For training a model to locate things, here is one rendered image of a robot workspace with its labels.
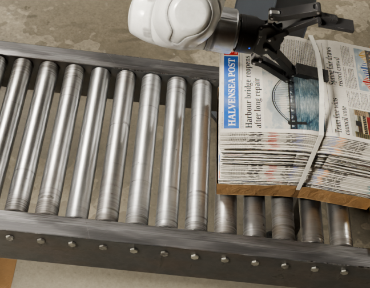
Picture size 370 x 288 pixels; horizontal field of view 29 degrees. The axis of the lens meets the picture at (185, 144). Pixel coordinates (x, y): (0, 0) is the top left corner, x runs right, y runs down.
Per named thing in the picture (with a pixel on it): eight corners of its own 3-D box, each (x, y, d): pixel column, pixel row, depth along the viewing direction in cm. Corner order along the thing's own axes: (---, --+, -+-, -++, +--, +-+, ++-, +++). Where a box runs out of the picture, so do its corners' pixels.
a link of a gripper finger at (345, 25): (317, 16, 138) (318, 13, 137) (352, 23, 139) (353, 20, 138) (318, 27, 136) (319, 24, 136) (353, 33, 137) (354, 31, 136)
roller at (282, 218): (269, 83, 183) (265, 96, 187) (276, 242, 154) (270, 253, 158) (289, 86, 184) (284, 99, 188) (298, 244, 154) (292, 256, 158)
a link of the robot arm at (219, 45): (203, 27, 146) (232, 33, 147) (201, 59, 140) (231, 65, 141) (213, -6, 139) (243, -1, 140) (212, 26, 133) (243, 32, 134)
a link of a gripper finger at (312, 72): (297, 73, 146) (296, 75, 147) (329, 80, 148) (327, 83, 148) (296, 62, 148) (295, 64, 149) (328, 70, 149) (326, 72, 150)
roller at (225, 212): (230, 76, 182) (213, 83, 184) (229, 234, 152) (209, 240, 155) (240, 87, 185) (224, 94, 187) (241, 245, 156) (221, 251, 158)
